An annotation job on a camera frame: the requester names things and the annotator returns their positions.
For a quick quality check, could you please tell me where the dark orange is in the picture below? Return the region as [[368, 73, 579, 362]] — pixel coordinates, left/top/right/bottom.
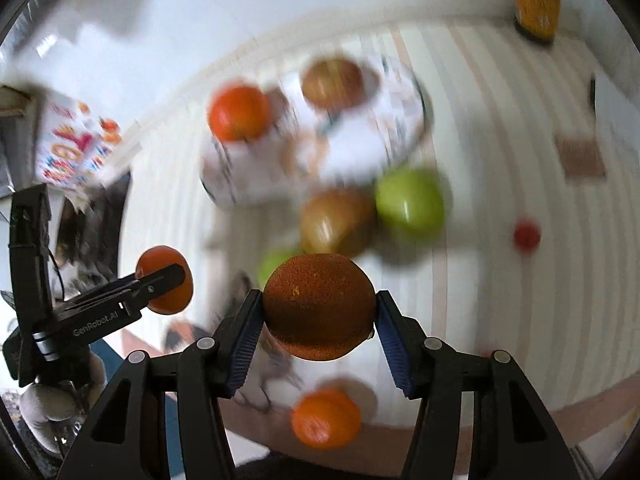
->
[[262, 253, 376, 361]]

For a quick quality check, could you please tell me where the large reddish orange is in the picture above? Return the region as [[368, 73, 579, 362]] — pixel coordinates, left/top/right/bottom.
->
[[208, 85, 272, 143]]

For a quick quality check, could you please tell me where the red cherry tomato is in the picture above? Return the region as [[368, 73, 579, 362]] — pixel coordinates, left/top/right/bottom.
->
[[514, 220, 542, 252]]

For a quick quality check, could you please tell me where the person's left forearm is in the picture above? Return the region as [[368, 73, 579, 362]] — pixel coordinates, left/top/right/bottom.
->
[[19, 355, 107, 456]]

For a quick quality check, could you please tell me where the brown russet apple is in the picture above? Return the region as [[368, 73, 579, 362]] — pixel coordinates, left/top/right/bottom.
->
[[300, 189, 379, 257]]

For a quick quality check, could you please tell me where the green apple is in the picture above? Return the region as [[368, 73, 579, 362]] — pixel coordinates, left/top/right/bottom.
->
[[257, 247, 301, 288], [375, 169, 447, 235]]

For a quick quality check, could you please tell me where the white patterned oval plate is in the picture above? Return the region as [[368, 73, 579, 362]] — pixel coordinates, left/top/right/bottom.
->
[[199, 55, 432, 211]]

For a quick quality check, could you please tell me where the white paper sheet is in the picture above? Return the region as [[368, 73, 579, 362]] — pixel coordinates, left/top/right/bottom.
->
[[591, 72, 635, 131]]

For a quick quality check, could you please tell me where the brown label card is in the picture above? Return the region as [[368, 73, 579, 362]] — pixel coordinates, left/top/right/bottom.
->
[[556, 137, 608, 180]]

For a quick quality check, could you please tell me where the cat sticker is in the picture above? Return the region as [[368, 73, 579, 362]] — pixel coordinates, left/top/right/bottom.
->
[[165, 272, 306, 413]]

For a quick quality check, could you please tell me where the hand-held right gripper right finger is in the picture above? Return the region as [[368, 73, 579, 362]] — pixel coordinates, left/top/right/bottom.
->
[[375, 290, 586, 480]]

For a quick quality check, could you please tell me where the soy sauce bottle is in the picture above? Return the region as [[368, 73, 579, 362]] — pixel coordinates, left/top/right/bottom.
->
[[514, 0, 563, 47]]

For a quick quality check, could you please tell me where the black gas stove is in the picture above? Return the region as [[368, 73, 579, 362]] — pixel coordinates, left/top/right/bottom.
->
[[52, 172, 132, 286]]

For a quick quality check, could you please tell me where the small bright orange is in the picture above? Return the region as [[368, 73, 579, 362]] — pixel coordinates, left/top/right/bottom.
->
[[136, 245, 194, 316]]

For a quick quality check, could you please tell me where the brown apple on plate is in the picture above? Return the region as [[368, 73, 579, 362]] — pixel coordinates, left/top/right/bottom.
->
[[301, 58, 365, 109]]

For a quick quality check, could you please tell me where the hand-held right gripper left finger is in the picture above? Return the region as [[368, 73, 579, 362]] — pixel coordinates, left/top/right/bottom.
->
[[55, 289, 264, 480]]

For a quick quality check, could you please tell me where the colourful wall sticker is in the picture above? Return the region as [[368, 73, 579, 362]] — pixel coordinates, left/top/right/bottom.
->
[[34, 91, 126, 192]]

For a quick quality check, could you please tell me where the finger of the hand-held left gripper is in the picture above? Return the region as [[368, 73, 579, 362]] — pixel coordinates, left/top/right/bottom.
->
[[121, 263, 186, 312]]

